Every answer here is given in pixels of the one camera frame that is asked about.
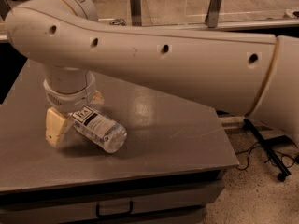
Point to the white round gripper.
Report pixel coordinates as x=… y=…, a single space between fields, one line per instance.
x=70 y=99

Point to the clear plastic water bottle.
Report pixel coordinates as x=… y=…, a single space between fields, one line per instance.
x=100 y=129

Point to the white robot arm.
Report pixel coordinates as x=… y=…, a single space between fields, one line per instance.
x=253 y=75

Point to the silver blue drink can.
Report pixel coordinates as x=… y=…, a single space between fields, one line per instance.
x=119 y=22

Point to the clear glass barrier panel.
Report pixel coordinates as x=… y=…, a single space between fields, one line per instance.
x=165 y=12

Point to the grey table drawer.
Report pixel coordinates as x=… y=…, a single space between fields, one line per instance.
x=175 y=204

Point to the black drawer handle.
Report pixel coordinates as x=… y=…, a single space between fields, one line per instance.
x=113 y=209

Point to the middle metal glass bracket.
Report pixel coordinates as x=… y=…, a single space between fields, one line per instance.
x=136 y=17

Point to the metal glass bracket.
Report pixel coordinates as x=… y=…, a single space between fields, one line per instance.
x=136 y=17
x=213 y=12

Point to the right metal glass bracket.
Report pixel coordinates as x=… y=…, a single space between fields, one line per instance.
x=213 y=12

